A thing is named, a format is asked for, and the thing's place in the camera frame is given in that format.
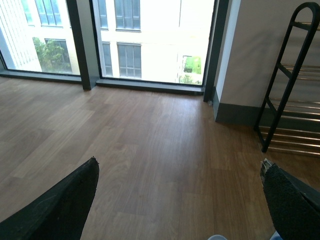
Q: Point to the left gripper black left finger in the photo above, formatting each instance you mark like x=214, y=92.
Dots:
x=58, y=214

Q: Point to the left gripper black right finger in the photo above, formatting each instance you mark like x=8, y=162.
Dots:
x=294, y=206

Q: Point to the black metal shoe rack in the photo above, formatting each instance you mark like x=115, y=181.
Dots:
x=306, y=17

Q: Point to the light blue slipper right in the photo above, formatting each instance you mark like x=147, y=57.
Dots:
x=275, y=236

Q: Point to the light blue slipper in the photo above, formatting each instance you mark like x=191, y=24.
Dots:
x=275, y=236
x=217, y=237

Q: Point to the light blue slipper left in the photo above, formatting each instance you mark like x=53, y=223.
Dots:
x=217, y=237

